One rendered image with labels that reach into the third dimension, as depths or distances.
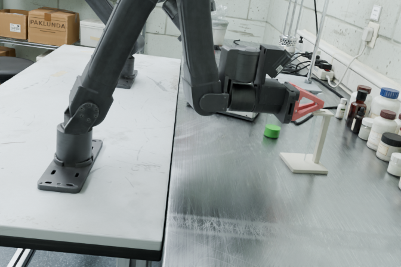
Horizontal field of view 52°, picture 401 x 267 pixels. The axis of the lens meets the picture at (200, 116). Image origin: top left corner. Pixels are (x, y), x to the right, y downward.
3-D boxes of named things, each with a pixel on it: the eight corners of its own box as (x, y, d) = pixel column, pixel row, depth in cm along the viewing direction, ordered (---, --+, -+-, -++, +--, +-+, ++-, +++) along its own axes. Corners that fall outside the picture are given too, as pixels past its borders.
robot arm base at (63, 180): (105, 108, 84) (70, 104, 83) (80, 150, 65) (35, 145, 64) (103, 144, 86) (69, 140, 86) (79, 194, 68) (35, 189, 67)
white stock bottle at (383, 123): (385, 145, 108) (396, 109, 105) (391, 154, 103) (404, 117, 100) (363, 142, 109) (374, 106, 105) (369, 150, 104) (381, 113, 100)
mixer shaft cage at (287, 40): (279, 46, 150) (294, -26, 142) (275, 42, 156) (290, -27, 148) (298, 48, 151) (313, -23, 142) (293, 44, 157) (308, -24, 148)
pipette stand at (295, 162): (292, 172, 86) (306, 115, 81) (278, 155, 93) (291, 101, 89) (327, 174, 88) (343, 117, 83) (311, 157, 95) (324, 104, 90)
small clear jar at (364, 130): (356, 138, 111) (361, 120, 109) (358, 133, 115) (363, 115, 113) (374, 143, 109) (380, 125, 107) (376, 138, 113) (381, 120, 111)
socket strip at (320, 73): (319, 80, 171) (322, 69, 169) (296, 59, 208) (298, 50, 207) (332, 81, 171) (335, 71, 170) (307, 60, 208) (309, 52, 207)
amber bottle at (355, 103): (348, 129, 117) (358, 92, 113) (342, 123, 121) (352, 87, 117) (363, 130, 117) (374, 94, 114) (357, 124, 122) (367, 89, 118)
